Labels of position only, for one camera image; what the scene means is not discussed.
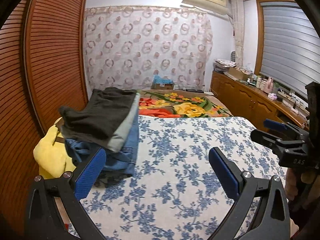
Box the person's right hand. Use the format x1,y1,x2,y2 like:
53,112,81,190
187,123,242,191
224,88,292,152
285,168,319,205

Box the blue floral white quilt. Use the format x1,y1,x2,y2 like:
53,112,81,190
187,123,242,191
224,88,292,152
81,115,286,239

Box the cardboard box with blue cloth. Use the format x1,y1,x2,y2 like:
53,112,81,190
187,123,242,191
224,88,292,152
151,75,174,90

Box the white insulated pipe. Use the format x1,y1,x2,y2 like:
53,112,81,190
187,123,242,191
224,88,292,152
231,0,245,67

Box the brown louvered wardrobe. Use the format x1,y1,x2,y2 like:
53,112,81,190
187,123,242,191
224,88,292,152
1,0,88,235

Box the blue folded jeans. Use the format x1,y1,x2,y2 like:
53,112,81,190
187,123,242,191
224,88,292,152
65,114,139,177

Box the wooden sideboard cabinet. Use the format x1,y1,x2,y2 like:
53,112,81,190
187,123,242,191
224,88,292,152
210,71,309,131

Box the colourful floral blanket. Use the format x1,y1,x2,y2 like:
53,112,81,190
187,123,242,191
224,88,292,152
139,89,232,118

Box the beige wall air conditioner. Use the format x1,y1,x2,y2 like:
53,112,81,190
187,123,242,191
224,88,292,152
182,0,229,15

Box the grey folded garment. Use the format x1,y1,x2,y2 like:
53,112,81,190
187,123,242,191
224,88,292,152
107,93,140,153

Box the patterned sheer curtain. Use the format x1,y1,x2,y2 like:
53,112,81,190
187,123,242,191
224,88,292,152
84,6,213,89

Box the grey window blind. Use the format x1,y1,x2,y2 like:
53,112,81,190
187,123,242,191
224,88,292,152
260,2,319,97

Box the stack of newspapers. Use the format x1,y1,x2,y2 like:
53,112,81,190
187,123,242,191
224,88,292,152
213,59,238,73

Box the black pants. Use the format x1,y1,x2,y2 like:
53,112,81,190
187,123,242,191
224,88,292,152
59,87,137,148

